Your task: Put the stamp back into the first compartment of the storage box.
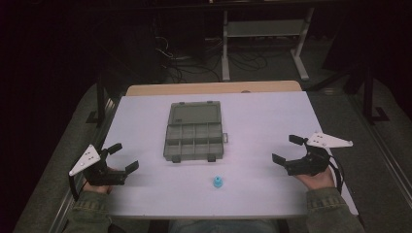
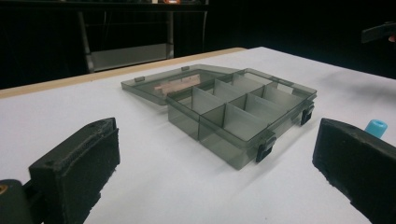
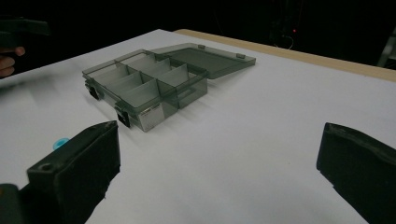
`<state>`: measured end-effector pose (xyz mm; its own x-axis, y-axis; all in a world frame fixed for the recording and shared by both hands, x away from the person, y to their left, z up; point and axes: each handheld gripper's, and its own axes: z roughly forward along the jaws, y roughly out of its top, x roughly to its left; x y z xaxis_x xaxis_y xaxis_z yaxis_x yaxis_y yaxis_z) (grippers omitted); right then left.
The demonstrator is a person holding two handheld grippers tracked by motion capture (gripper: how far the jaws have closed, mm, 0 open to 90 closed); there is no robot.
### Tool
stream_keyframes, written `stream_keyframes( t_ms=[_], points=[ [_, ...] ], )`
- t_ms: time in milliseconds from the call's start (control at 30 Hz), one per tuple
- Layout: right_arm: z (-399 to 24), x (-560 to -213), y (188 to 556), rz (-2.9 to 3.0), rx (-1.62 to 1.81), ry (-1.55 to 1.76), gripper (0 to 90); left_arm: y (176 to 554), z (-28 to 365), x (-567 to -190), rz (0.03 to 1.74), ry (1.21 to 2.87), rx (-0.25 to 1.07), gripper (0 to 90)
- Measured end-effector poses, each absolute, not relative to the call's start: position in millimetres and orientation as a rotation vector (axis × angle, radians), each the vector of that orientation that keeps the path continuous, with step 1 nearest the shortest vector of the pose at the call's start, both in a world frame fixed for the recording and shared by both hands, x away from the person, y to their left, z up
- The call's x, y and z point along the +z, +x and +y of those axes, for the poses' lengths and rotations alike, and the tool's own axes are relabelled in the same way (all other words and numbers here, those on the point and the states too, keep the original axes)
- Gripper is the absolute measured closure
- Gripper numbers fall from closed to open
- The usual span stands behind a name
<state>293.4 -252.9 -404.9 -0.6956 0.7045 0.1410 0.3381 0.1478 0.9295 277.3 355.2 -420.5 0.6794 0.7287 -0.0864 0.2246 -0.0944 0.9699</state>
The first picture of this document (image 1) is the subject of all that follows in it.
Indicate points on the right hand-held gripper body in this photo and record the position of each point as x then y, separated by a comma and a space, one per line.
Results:
312, 161

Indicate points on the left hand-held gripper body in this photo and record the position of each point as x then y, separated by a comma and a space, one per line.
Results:
97, 176

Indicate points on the small blue plastic part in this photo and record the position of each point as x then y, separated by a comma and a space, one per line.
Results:
218, 182

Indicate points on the grey clear plastic organizer box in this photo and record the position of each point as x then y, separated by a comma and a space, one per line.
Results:
194, 136

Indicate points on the person's left hand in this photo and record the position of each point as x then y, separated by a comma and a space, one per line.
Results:
97, 189

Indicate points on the person's right hand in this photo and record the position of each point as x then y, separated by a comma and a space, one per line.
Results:
319, 182

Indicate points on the black metal stand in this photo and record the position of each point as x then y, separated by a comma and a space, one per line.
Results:
100, 103
369, 103

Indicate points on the wooden table board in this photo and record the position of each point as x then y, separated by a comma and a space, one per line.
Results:
213, 88

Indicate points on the white metal desk frame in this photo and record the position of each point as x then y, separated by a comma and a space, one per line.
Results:
264, 28

